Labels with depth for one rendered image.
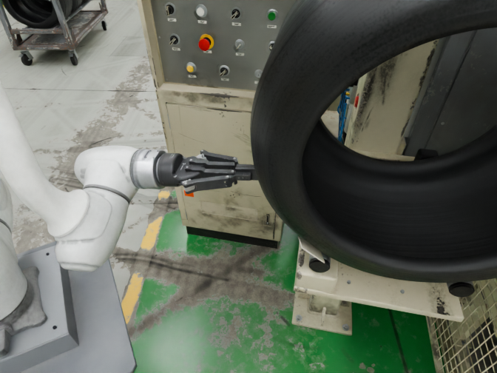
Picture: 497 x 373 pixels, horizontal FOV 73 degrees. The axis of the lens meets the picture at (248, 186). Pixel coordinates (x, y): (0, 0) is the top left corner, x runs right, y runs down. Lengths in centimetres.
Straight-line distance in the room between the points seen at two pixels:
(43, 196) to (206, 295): 118
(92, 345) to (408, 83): 99
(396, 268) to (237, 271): 121
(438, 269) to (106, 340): 77
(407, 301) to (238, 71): 93
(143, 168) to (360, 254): 47
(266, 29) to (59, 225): 88
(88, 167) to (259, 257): 123
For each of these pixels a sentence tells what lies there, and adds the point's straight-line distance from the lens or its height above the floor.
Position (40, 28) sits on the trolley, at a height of 37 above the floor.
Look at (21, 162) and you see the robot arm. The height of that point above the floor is 115.
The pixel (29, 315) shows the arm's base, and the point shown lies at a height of 75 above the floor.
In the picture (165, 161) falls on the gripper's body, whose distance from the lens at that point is 74.
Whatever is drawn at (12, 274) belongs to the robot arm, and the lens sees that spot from 92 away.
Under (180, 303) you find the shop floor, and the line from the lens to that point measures 174.
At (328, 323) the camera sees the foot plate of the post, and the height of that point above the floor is 1.
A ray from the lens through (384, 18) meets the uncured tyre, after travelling 43.
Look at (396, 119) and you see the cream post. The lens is 94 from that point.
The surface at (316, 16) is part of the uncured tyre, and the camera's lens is 46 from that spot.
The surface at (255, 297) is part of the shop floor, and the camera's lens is 172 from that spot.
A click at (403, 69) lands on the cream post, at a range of 88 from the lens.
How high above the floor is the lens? 151
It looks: 43 degrees down
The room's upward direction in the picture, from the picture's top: straight up
